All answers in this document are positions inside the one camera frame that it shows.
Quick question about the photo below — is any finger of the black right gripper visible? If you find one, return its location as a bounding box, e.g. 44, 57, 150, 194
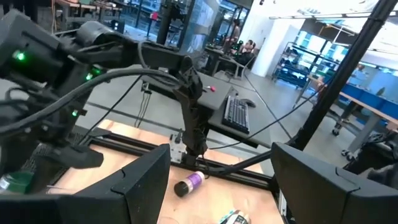
46, 144, 104, 169

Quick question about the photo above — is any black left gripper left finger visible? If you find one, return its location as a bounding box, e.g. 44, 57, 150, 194
0, 143, 171, 224

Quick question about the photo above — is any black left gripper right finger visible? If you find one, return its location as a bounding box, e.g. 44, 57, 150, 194
271, 142, 398, 224

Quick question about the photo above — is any purple label spice jar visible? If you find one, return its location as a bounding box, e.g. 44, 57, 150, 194
173, 170, 206, 198

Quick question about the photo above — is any black office chair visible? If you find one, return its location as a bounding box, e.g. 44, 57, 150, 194
343, 132, 398, 191

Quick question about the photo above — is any grey metal mounting plate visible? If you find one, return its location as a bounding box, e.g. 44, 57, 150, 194
169, 129, 187, 164

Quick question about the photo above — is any dark grey desk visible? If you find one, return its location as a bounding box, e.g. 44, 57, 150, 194
206, 93, 275, 149

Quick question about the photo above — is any wooden workbench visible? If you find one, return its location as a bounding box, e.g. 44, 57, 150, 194
306, 74, 398, 158

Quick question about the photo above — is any teal patterned strip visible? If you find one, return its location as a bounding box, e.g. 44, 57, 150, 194
218, 210, 234, 223

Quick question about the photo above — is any backlit keyboard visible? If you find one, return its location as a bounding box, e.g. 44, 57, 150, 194
221, 95, 251, 135

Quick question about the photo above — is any person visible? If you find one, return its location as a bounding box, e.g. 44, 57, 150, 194
233, 39, 257, 68
228, 18, 242, 45
350, 63, 368, 87

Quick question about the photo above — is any metal shelving rack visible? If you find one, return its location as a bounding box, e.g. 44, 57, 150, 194
272, 42, 328, 88

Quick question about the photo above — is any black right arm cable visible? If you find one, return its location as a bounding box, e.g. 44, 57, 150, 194
0, 67, 184, 138

